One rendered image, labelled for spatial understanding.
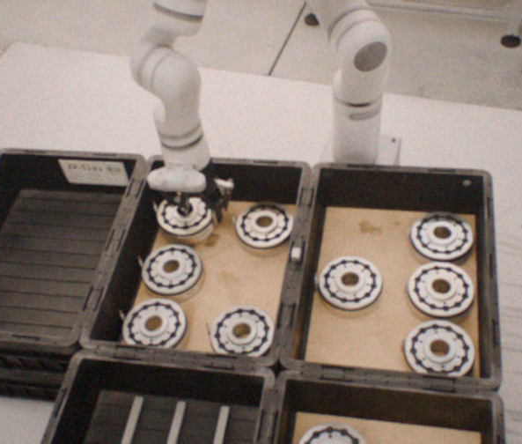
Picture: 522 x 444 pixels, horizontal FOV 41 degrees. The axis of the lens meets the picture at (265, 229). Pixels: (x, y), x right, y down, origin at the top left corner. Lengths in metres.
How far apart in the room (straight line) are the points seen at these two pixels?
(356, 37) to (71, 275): 0.64
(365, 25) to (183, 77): 0.34
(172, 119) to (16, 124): 0.86
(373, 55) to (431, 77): 1.68
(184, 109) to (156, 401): 0.44
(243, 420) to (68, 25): 2.65
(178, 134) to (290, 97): 0.68
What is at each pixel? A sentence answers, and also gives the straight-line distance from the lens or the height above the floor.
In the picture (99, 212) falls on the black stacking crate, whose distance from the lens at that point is 1.36.
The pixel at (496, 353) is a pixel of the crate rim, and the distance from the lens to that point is 1.01.
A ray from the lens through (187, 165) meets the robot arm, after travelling 1.10.
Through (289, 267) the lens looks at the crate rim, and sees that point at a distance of 1.07.
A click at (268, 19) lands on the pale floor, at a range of 3.22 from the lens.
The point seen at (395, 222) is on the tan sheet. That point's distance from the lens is 1.25.
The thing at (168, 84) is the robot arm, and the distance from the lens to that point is 0.98.
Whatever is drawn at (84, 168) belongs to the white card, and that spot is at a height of 0.90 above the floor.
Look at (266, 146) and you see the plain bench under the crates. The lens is 1.59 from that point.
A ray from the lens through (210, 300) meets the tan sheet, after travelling 1.18.
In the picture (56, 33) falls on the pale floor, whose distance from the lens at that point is 3.44.
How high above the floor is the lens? 1.80
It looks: 50 degrees down
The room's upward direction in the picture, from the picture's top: 9 degrees counter-clockwise
